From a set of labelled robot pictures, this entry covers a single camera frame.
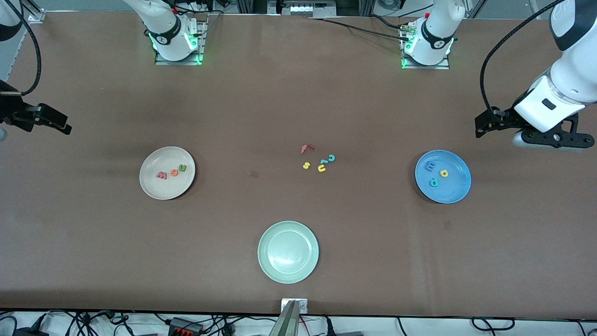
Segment long black table cable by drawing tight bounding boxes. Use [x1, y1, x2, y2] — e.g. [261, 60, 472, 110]
[308, 17, 411, 42]

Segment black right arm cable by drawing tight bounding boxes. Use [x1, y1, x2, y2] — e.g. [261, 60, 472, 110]
[0, 0, 42, 97]

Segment grey terminal block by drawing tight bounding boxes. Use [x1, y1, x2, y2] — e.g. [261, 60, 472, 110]
[282, 0, 337, 18]

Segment black looped floor cable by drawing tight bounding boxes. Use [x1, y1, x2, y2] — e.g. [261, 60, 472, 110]
[470, 316, 516, 333]

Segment beige brown plate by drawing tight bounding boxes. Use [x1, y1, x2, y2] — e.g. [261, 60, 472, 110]
[139, 147, 196, 200]

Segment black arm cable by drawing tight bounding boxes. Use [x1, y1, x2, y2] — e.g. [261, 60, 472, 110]
[480, 0, 569, 112]
[0, 0, 42, 97]

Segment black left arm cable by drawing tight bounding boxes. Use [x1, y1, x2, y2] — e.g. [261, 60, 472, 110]
[480, 0, 569, 112]

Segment blue plate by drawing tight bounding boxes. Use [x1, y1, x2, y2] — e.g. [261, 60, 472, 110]
[415, 150, 472, 204]

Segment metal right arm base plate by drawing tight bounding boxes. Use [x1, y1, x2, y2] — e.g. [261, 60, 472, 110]
[155, 14, 208, 66]

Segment orange black connector block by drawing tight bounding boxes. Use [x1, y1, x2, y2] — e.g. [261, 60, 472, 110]
[167, 316, 204, 336]

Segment pale green plate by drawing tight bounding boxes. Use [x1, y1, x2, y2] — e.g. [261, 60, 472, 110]
[257, 221, 319, 284]

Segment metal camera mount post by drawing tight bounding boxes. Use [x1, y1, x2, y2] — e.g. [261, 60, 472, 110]
[268, 299, 308, 336]

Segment short black table cable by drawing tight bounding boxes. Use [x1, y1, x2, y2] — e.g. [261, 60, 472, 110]
[368, 14, 409, 29]

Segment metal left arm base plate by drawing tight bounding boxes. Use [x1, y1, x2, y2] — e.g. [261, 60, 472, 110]
[400, 21, 451, 70]

